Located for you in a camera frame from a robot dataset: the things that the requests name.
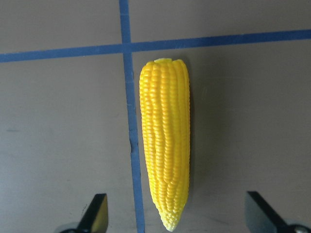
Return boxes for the yellow corn cob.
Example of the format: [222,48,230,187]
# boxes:
[139,58,190,232]

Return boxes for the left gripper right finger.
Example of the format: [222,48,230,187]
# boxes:
[244,191,290,233]

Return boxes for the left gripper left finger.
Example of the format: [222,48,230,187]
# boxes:
[77,194,108,233]

